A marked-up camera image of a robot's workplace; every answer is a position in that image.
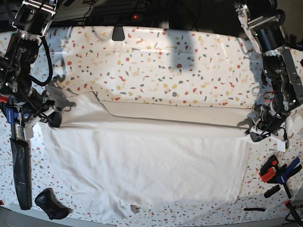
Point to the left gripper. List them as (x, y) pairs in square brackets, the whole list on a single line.
[(268, 124)]

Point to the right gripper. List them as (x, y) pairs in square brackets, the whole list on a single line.
[(26, 121)]

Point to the white T-shirt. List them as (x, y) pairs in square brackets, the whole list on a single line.
[(110, 163)]

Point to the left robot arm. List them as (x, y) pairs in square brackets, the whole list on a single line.
[(262, 23)]

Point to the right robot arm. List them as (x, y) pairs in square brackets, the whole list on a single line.
[(31, 23)]

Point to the blue right bar clamp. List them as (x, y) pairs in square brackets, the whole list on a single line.
[(272, 173)]

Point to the blue bar clamp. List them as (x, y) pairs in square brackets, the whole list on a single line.
[(11, 113), (272, 173)]

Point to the blue left bar clamp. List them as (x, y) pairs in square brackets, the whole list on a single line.
[(11, 113)]

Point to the black game controller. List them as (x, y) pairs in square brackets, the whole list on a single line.
[(50, 205)]

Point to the terrazzo pattern tablecloth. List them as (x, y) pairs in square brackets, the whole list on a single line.
[(172, 76)]

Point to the black table clip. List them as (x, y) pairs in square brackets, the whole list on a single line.
[(118, 34)]

